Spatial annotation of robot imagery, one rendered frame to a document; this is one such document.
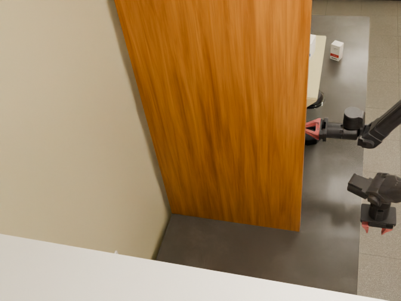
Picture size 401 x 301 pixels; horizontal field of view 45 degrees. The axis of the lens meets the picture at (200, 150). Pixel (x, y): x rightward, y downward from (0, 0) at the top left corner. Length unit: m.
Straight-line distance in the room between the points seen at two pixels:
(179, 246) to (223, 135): 0.52
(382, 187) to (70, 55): 0.87
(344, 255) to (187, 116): 0.74
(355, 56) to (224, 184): 1.17
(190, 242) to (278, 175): 0.45
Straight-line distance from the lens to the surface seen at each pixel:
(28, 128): 1.05
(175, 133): 1.55
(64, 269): 0.60
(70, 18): 1.18
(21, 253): 0.63
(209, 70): 1.34
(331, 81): 2.42
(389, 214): 1.60
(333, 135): 1.82
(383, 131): 1.77
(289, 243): 1.80
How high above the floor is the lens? 2.46
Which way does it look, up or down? 46 degrees down
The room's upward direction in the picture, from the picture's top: 10 degrees counter-clockwise
